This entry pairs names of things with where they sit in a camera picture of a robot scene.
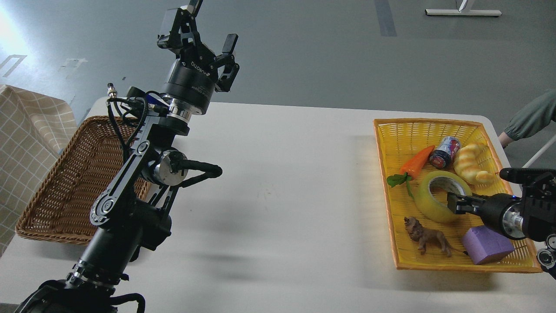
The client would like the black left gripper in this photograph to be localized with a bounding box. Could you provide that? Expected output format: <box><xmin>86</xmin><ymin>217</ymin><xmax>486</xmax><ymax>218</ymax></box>
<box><xmin>157</xmin><ymin>0</ymin><xmax>239</xmax><ymax>115</ymax></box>

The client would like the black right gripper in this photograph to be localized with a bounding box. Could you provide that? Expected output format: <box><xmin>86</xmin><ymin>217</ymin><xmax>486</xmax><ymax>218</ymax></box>
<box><xmin>447</xmin><ymin>193</ymin><xmax>526</xmax><ymax>240</ymax></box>

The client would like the yellow tape roll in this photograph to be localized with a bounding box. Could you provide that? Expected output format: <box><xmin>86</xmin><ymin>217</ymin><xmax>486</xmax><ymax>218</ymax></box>
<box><xmin>413</xmin><ymin>170</ymin><xmax>472</xmax><ymax>223</ymax></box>

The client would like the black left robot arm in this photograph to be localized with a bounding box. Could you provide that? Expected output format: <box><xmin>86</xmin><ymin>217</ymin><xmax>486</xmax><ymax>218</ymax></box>
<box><xmin>16</xmin><ymin>0</ymin><xmax>239</xmax><ymax>313</ymax></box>

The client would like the person's green sleeved forearm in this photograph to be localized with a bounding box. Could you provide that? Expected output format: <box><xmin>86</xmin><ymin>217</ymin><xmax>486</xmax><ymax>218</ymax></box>
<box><xmin>498</xmin><ymin>89</ymin><xmax>556</xmax><ymax>149</ymax></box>

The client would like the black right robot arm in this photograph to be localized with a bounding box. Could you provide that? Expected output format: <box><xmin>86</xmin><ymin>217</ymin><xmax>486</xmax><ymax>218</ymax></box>
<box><xmin>447</xmin><ymin>168</ymin><xmax>556</xmax><ymax>278</ymax></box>

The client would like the toy bread croissant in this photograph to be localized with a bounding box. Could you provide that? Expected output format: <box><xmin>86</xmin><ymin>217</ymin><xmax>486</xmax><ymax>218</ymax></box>
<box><xmin>453</xmin><ymin>142</ymin><xmax>495</xmax><ymax>186</ymax></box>

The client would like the purple foam block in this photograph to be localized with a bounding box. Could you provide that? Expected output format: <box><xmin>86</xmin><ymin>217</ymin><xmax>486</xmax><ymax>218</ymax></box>
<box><xmin>461</xmin><ymin>226</ymin><xmax>516</xmax><ymax>265</ymax></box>

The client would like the brown toy lion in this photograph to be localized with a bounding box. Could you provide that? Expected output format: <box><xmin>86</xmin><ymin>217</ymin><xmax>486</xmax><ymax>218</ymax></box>
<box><xmin>404</xmin><ymin>216</ymin><xmax>469</xmax><ymax>257</ymax></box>

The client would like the yellow plastic basket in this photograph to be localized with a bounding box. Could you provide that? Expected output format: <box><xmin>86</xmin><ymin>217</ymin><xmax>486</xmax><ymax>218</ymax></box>
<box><xmin>374</xmin><ymin>118</ymin><xmax>542</xmax><ymax>273</ymax></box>

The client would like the small soda can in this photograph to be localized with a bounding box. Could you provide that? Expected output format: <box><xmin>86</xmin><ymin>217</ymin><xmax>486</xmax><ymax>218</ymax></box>
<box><xmin>429</xmin><ymin>136</ymin><xmax>461</xmax><ymax>169</ymax></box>

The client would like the orange toy carrot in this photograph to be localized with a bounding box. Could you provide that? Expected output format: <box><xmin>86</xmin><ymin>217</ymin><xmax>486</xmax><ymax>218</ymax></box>
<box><xmin>387</xmin><ymin>145</ymin><xmax>435</xmax><ymax>199</ymax></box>

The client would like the brown wicker basket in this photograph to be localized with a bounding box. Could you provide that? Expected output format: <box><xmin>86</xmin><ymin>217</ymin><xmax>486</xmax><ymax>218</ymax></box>
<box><xmin>16</xmin><ymin>115</ymin><xmax>153</xmax><ymax>245</ymax></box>

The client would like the beige checkered cloth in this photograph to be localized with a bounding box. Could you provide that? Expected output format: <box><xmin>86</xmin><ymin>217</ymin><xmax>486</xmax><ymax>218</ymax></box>
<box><xmin>0</xmin><ymin>85</ymin><xmax>77</xmax><ymax>253</ymax></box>

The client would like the white stand base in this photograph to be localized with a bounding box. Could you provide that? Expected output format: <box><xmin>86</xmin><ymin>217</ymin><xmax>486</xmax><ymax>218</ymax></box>
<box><xmin>424</xmin><ymin>0</ymin><xmax>502</xmax><ymax>17</ymax></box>

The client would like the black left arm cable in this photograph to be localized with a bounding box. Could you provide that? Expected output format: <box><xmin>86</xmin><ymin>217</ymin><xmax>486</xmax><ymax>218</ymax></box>
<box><xmin>106</xmin><ymin>83</ymin><xmax>168</xmax><ymax>153</ymax></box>

